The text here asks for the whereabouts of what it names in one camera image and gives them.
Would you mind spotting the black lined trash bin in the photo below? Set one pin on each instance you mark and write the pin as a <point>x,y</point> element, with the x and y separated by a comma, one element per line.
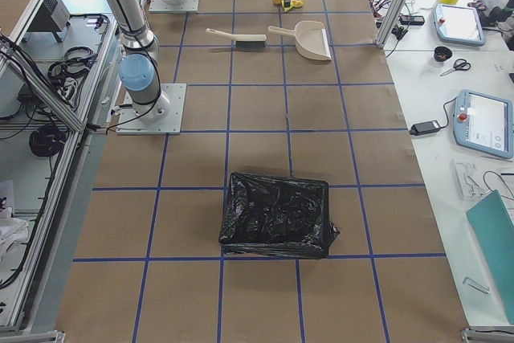
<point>277,216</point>

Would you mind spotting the black small bowl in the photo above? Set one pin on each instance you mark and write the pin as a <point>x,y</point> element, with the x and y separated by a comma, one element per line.
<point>442,54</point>

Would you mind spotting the grey control box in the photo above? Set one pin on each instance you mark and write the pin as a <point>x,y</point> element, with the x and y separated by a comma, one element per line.
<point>53,17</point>

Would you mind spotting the lower blue teach pendant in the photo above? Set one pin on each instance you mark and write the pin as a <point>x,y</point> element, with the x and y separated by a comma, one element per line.
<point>484,123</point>

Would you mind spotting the teal folder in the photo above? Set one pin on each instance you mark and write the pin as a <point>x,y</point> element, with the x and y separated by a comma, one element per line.
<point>493,230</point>

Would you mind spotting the upper blue teach pendant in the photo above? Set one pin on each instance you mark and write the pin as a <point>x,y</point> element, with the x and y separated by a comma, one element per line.
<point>458,24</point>

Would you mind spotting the black scissors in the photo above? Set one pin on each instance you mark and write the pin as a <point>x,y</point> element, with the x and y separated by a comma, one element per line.
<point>459,65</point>

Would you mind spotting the beige plastic dustpan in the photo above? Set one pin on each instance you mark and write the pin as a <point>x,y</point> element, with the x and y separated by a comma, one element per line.
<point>311,39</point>

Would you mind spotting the beige hand brush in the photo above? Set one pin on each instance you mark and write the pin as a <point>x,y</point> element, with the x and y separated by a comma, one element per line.
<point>241,40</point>

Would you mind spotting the yellow sponge piece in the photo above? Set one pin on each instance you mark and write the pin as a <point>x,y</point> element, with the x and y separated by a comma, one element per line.
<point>292,4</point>

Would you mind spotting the black power adapter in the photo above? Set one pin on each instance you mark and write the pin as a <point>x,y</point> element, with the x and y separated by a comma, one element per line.
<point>424,128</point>

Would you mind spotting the blue teach pendant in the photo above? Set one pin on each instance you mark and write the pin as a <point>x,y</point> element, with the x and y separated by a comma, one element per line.
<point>458,24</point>
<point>484,123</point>

